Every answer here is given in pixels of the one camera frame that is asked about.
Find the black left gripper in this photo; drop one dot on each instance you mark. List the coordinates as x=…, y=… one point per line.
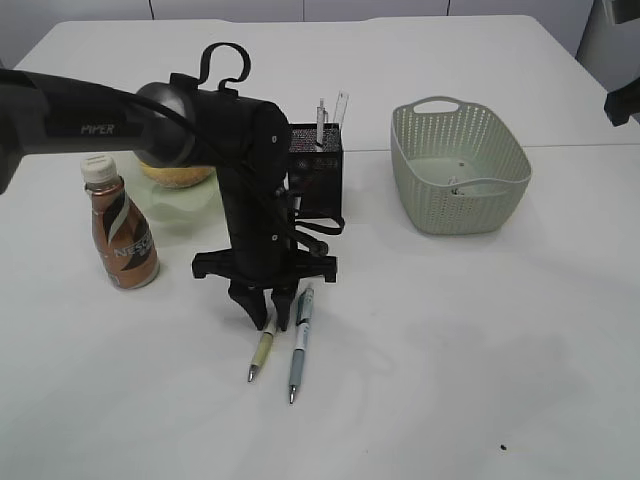
x=266, y=251

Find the green barrel pen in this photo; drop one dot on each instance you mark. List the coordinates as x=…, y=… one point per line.
x=263, y=349

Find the blue barrel pen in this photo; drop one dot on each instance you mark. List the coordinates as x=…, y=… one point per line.
x=303, y=323

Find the brown Nescafe coffee bottle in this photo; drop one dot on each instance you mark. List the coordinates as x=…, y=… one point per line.
x=120, y=231

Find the sugared bread roll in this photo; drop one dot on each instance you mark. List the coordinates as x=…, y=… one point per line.
x=176, y=178

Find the grey grip white pen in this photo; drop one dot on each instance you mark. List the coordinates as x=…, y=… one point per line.
x=320, y=123

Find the transparent plastic ruler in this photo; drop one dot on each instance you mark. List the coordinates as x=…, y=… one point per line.
x=340, y=108

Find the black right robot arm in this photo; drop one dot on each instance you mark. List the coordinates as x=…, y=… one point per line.
x=620, y=105

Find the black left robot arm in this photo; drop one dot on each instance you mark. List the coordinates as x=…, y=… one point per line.
x=247, y=142

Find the pale green wavy glass plate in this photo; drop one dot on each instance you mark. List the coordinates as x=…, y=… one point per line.
x=193, y=204

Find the black mesh pen holder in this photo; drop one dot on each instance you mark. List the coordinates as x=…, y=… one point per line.
x=315, y=174

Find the green woven plastic basket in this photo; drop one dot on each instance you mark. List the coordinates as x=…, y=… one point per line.
x=436, y=137

